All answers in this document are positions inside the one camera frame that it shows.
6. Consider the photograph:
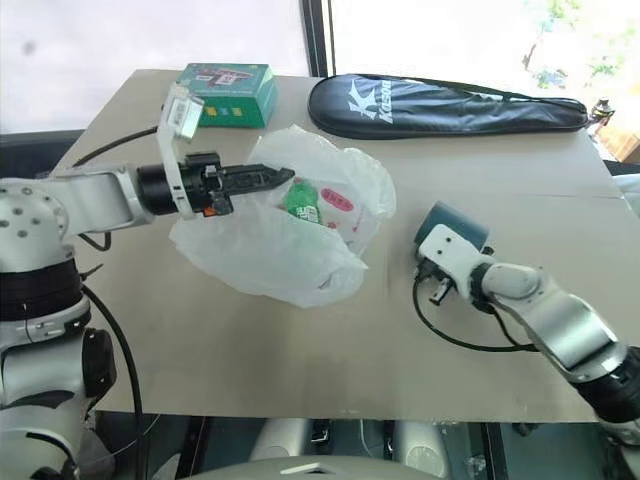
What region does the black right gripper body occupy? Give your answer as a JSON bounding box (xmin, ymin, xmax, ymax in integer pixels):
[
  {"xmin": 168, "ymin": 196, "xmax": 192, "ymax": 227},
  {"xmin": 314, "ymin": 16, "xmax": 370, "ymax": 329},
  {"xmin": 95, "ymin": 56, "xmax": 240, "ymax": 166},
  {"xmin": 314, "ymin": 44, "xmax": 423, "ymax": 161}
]
[{"xmin": 413, "ymin": 256, "xmax": 455, "ymax": 307}]

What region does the grey rounded robot leg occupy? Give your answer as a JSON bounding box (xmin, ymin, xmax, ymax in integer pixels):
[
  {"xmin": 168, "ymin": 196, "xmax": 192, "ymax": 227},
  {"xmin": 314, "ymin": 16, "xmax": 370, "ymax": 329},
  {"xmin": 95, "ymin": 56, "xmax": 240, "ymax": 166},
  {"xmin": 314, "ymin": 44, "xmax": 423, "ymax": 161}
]
[
  {"xmin": 392, "ymin": 419, "xmax": 449, "ymax": 479},
  {"xmin": 248, "ymin": 418, "xmax": 309, "ymax": 463}
]

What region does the green cardboard box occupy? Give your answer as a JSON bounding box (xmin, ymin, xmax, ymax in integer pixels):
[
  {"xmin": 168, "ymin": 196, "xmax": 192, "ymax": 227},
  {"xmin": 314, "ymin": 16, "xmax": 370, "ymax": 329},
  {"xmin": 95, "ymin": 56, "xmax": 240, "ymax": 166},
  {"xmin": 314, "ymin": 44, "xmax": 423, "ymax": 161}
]
[{"xmin": 175, "ymin": 62, "xmax": 278, "ymax": 129}]

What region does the white translucent plastic bag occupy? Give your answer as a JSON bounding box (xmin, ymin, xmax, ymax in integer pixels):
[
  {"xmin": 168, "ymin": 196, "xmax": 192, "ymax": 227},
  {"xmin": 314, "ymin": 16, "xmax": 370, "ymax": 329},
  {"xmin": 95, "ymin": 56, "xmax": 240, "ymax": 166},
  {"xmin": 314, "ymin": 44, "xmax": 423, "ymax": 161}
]
[{"xmin": 168, "ymin": 125, "xmax": 398, "ymax": 309}]

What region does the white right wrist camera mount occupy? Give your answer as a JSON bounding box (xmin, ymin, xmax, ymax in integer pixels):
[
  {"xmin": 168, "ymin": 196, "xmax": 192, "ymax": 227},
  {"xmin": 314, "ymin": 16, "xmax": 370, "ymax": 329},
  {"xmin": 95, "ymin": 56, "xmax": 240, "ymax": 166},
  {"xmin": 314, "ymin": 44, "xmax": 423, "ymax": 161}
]
[{"xmin": 416, "ymin": 224, "xmax": 490, "ymax": 300}]

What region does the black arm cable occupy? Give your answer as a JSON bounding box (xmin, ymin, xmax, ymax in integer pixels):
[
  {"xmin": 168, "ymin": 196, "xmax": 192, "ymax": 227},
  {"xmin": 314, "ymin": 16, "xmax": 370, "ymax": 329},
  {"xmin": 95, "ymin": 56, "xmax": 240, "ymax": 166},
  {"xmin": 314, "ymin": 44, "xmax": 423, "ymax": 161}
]
[
  {"xmin": 71, "ymin": 125, "xmax": 161, "ymax": 168},
  {"xmin": 412, "ymin": 275, "xmax": 540, "ymax": 353}
]

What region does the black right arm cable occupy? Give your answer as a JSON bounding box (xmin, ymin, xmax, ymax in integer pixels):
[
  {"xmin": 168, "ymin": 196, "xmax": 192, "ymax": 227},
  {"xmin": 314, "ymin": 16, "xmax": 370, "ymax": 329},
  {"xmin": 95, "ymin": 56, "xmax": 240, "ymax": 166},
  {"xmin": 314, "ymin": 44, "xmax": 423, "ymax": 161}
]
[{"xmin": 412, "ymin": 275, "xmax": 540, "ymax": 353}]

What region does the white pack with red print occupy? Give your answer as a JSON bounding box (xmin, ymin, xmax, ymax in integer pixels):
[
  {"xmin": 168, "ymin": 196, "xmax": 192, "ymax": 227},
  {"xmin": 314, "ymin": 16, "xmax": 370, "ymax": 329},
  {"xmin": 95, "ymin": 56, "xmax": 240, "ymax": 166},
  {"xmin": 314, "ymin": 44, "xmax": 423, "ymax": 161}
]
[{"xmin": 317, "ymin": 182, "xmax": 371, "ymax": 244}]

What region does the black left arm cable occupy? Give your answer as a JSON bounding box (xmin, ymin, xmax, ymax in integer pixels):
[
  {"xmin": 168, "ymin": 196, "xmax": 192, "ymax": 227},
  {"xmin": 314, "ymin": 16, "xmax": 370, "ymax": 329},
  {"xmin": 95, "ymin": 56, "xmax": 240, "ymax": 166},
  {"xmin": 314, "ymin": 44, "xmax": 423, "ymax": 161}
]
[{"xmin": 71, "ymin": 125, "xmax": 161, "ymax": 168}]

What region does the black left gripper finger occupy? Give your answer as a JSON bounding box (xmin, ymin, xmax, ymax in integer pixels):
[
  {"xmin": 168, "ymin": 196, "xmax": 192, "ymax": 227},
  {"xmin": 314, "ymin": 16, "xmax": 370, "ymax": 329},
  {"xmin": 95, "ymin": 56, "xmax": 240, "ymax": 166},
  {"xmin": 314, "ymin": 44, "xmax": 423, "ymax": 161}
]
[
  {"xmin": 225, "ymin": 179, "xmax": 287, "ymax": 196},
  {"xmin": 220, "ymin": 164, "xmax": 297, "ymax": 184}
]

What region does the black racket cover bag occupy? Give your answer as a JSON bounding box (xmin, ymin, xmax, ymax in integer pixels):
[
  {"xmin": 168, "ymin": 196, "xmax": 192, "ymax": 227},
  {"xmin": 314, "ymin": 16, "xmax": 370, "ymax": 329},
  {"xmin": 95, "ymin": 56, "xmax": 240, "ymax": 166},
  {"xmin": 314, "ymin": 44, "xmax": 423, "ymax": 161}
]
[{"xmin": 307, "ymin": 73, "xmax": 589, "ymax": 141}]

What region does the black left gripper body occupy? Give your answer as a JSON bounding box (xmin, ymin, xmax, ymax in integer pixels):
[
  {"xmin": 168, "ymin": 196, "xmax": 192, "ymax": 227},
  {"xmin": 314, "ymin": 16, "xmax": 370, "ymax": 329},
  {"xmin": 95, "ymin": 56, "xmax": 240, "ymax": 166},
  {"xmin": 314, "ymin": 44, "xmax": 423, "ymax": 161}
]
[{"xmin": 177, "ymin": 152, "xmax": 235, "ymax": 218}]

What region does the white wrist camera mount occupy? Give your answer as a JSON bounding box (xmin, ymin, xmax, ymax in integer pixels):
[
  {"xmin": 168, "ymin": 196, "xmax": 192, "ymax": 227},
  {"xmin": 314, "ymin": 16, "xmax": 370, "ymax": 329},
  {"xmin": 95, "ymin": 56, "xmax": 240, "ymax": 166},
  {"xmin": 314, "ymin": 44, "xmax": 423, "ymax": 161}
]
[
  {"xmin": 156, "ymin": 82, "xmax": 207, "ymax": 222},
  {"xmin": 416, "ymin": 224, "xmax": 490, "ymax": 300}
]

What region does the dark window frame post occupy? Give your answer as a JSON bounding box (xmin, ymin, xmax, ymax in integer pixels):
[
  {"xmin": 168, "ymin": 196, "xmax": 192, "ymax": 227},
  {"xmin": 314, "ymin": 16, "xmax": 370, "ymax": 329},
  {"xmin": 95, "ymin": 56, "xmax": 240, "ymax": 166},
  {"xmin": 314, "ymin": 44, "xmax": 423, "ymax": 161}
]
[{"xmin": 299, "ymin": 0, "xmax": 337, "ymax": 79}]

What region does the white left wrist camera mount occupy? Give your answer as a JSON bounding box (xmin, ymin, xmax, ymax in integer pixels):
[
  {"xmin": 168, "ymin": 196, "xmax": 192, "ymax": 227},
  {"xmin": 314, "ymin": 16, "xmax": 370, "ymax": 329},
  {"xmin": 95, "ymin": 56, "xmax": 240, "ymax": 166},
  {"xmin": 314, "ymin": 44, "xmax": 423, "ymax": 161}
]
[{"xmin": 156, "ymin": 82, "xmax": 207, "ymax": 222}]

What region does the green plastic bottle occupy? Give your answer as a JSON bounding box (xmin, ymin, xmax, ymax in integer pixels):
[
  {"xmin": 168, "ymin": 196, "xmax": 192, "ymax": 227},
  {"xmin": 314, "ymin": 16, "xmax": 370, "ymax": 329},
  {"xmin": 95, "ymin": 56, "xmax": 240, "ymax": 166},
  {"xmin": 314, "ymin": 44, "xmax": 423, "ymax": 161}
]
[{"xmin": 282, "ymin": 178, "xmax": 324, "ymax": 226}]

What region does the dark teal cylindrical cup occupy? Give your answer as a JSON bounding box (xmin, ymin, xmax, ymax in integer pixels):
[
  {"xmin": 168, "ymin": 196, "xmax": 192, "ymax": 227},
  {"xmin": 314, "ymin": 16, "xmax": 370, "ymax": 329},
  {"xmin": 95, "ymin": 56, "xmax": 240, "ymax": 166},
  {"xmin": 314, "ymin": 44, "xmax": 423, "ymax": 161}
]
[{"xmin": 412, "ymin": 201, "xmax": 492, "ymax": 260}]

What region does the grey robot torso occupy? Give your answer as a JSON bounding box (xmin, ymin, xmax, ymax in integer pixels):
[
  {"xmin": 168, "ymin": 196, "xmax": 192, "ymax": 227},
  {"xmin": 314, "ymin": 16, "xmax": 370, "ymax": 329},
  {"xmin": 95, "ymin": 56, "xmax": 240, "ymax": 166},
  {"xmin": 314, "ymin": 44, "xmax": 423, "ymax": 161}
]
[{"xmin": 185, "ymin": 453, "xmax": 454, "ymax": 480}]

